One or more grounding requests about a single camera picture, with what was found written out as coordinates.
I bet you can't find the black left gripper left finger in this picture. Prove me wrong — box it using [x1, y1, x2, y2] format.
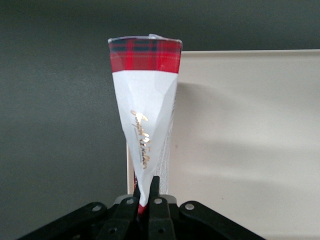
[18, 185, 141, 240]

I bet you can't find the red tartan cookie box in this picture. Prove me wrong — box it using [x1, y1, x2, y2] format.
[107, 33, 183, 216]

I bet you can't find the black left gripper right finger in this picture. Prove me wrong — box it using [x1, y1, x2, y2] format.
[143, 175, 266, 240]

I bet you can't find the beige plastic tray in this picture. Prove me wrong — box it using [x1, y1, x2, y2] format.
[126, 49, 320, 240]

